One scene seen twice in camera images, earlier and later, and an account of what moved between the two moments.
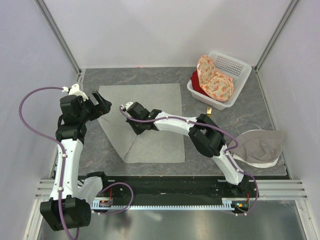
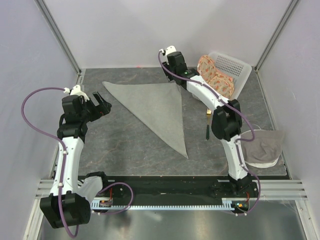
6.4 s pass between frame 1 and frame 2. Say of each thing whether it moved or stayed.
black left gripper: stayed
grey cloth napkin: moved
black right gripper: moved
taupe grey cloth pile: stayed
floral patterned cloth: stayed
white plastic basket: stayed
